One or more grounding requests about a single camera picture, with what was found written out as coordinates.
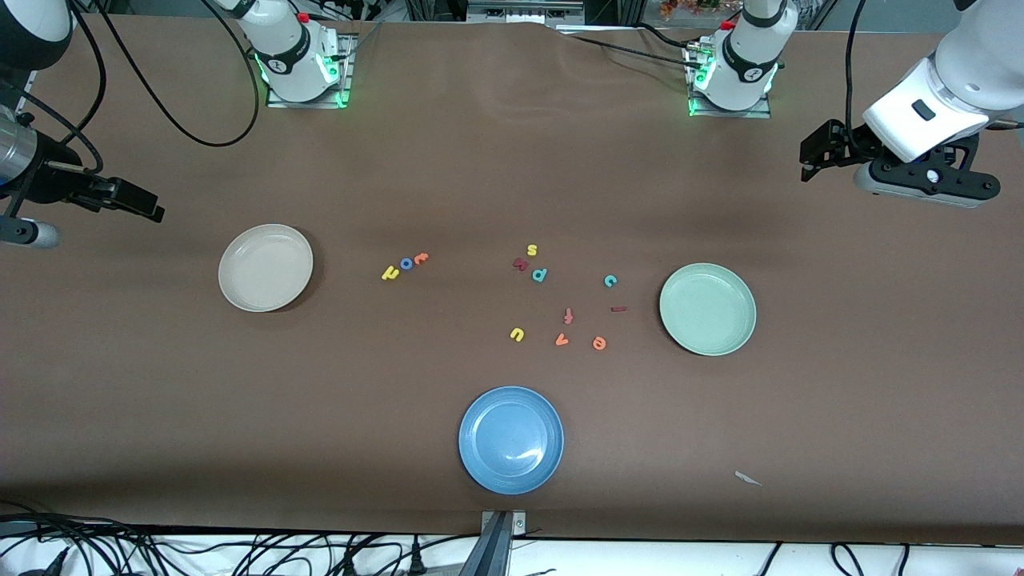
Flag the beige brown plate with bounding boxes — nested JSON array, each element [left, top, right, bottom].
[[218, 224, 314, 313]]

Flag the orange leaf decoration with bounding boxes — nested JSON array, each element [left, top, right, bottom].
[[660, 0, 741, 21]]

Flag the green plate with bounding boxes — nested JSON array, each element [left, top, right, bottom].
[[659, 263, 758, 357]]

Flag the brown table cover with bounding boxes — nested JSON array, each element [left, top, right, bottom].
[[0, 14, 1024, 546]]

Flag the blue plate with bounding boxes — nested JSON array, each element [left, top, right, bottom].
[[458, 386, 565, 495]]

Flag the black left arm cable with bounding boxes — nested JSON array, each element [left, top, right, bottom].
[[844, 0, 869, 157]]

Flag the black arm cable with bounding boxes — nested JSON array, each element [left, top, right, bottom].
[[0, 0, 261, 173], [844, 0, 869, 157]]

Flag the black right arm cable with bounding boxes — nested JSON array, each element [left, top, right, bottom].
[[0, 0, 261, 173]]

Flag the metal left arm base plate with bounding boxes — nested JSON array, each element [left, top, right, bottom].
[[686, 42, 774, 119]]

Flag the black table cable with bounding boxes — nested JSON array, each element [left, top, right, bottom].
[[632, 22, 705, 53], [560, 32, 697, 71]]

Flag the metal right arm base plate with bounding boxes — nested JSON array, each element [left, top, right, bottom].
[[266, 34, 354, 110]]

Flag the grey metal frame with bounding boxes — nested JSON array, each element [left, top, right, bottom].
[[468, 0, 585, 25]]

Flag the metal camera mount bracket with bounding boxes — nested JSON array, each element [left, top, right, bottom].
[[458, 510, 529, 576]]

